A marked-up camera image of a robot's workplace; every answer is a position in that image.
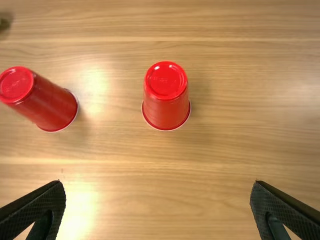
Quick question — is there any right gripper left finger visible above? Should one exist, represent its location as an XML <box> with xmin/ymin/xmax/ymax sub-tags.
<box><xmin>0</xmin><ymin>180</ymin><xmax>67</xmax><ymax>240</ymax></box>

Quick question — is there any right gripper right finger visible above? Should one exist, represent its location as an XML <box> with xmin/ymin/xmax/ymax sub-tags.
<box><xmin>249</xmin><ymin>180</ymin><xmax>320</xmax><ymax>240</ymax></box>

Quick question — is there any red cup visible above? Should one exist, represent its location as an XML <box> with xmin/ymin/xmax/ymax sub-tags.
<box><xmin>141</xmin><ymin>61</ymin><xmax>192</xmax><ymax>132</ymax></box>
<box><xmin>0</xmin><ymin>65</ymin><xmax>80</xmax><ymax>133</ymax></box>

